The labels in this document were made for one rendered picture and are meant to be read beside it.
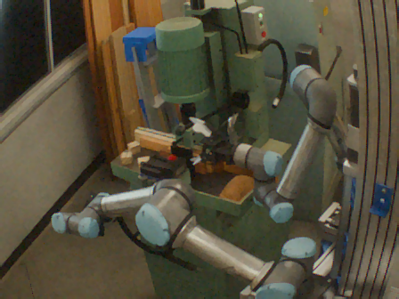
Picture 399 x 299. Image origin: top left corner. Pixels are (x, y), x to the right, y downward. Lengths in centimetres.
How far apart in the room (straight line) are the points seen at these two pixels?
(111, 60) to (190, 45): 155
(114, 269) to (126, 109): 106
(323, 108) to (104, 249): 200
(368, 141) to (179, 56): 88
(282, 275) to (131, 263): 180
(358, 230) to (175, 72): 94
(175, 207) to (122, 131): 219
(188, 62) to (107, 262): 156
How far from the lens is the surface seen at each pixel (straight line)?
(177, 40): 223
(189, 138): 244
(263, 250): 286
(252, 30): 246
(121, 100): 384
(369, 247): 188
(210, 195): 235
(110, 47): 371
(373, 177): 172
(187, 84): 231
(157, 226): 175
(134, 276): 336
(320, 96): 193
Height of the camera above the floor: 226
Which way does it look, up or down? 31 degrees down
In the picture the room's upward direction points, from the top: 6 degrees counter-clockwise
